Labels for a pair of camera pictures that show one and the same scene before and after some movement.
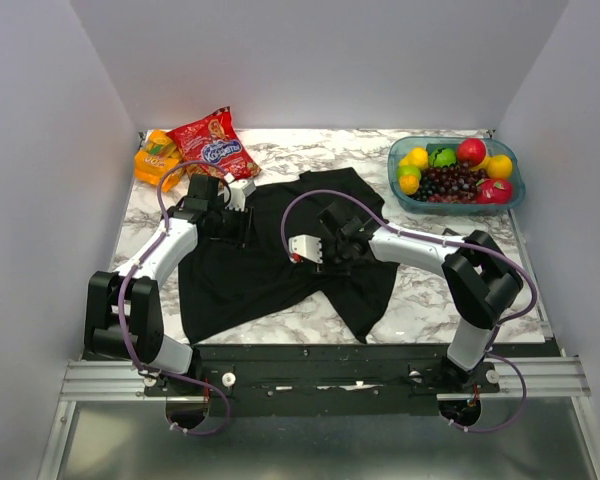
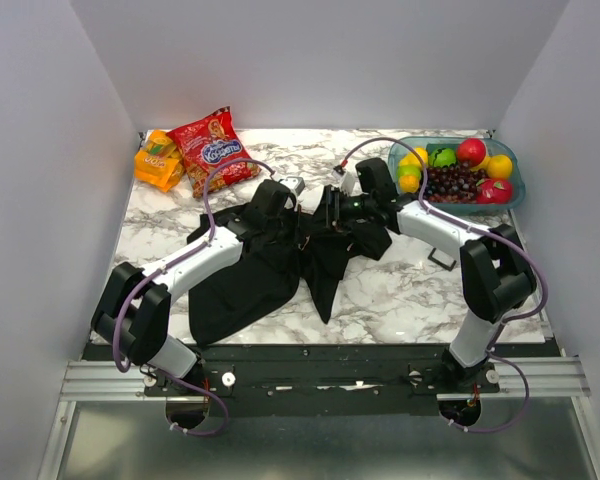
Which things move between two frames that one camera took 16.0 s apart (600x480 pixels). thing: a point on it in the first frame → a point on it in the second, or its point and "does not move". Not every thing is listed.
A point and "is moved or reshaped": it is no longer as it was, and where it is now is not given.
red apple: (471, 151) does not move
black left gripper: (242, 236) → (292, 206)
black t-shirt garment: (224, 289) is moved or reshaped
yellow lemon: (418, 156) does not move
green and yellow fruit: (409, 178) does not move
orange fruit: (499, 167) does not move
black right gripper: (326, 263) → (333, 199)
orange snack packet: (158, 153) does not move
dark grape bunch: (449, 184) does not move
